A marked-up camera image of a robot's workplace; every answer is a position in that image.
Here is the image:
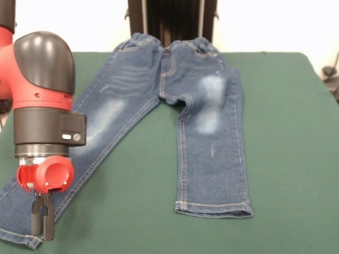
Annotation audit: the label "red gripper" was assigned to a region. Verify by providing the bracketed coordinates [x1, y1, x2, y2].
[16, 155, 76, 241]

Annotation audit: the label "blue denim jeans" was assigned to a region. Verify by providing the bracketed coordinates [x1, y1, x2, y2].
[0, 32, 254, 251]

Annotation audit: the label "dark green table cloth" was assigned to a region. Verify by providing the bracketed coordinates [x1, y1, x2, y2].
[0, 51, 339, 254]

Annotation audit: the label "dark grey stand base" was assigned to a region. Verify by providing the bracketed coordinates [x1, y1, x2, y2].
[322, 66, 339, 104]

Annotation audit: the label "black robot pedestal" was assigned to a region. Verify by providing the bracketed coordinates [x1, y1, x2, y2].
[123, 0, 220, 50]

